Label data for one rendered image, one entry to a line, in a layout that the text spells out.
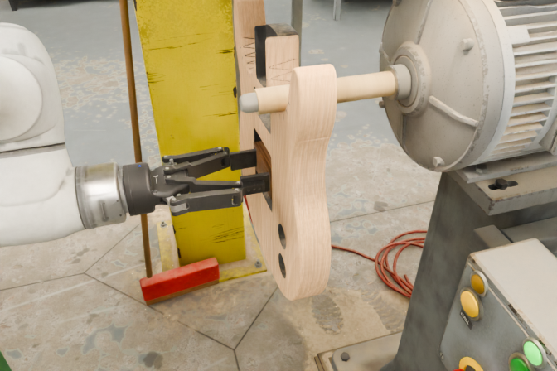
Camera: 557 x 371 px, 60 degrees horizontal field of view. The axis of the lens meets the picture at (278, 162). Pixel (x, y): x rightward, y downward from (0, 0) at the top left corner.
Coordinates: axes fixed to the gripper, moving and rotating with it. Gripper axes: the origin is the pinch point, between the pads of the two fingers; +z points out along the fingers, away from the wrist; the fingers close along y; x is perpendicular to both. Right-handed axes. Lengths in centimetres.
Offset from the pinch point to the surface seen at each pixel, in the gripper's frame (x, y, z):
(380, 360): -77, -14, 36
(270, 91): 16.7, 9.6, -0.8
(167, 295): -99, -79, -19
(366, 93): 15.2, 10.5, 11.5
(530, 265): 0.6, 30.4, 23.7
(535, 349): -0.9, 39.1, 17.3
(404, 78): 16.8, 10.8, 16.4
